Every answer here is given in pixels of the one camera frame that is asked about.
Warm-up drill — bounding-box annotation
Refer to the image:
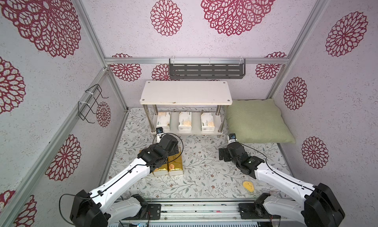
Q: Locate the gold tissue pack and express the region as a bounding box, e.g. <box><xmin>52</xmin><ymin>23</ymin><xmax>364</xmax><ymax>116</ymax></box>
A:
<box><xmin>168</xmin><ymin>148</ymin><xmax>184</xmax><ymax>176</ymax></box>
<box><xmin>153</xmin><ymin>164</ymin><xmax>169</xmax><ymax>177</ymax></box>

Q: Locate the white tissue pack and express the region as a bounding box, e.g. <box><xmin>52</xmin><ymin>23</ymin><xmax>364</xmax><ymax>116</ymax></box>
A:
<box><xmin>178</xmin><ymin>111</ymin><xmax>192</xmax><ymax>131</ymax></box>
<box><xmin>200</xmin><ymin>112</ymin><xmax>215</xmax><ymax>132</ymax></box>
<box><xmin>156</xmin><ymin>112</ymin><xmax>171</xmax><ymax>131</ymax></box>

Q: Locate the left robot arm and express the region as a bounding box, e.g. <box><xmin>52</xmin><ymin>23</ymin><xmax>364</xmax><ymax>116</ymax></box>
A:
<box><xmin>69</xmin><ymin>133</ymin><xmax>183</xmax><ymax>227</ymax></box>

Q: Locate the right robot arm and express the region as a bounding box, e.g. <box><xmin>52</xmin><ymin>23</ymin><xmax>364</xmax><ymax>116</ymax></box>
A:
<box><xmin>219</xmin><ymin>139</ymin><xmax>346</xmax><ymax>227</ymax></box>

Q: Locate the white two-tier shelf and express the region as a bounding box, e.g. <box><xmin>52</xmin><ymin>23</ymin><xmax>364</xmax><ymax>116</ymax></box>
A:
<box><xmin>140</xmin><ymin>81</ymin><xmax>232</xmax><ymax>134</ymax></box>

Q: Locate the yellow sponge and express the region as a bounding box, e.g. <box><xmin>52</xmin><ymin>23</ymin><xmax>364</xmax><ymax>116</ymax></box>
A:
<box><xmin>243</xmin><ymin>181</ymin><xmax>255</xmax><ymax>193</ymax></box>

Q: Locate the green cushion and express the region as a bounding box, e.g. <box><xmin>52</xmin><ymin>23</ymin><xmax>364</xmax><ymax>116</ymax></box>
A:
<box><xmin>226</xmin><ymin>99</ymin><xmax>296</xmax><ymax>143</ymax></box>

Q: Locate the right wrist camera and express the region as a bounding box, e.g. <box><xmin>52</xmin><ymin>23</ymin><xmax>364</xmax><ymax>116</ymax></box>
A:
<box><xmin>228</xmin><ymin>133</ymin><xmax>237</xmax><ymax>143</ymax></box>

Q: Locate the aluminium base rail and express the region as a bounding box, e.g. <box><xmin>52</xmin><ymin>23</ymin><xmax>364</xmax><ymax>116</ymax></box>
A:
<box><xmin>76</xmin><ymin>199</ymin><xmax>325</xmax><ymax>225</ymax></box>

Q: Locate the grey slotted wall shelf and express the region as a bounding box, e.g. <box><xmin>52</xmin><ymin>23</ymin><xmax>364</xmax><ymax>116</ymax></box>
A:
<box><xmin>168</xmin><ymin>59</ymin><xmax>246</xmax><ymax>80</ymax></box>

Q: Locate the black wire wall rack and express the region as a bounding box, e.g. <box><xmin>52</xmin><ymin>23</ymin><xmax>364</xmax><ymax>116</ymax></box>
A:
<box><xmin>77</xmin><ymin>84</ymin><xmax>109</xmax><ymax>124</ymax></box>

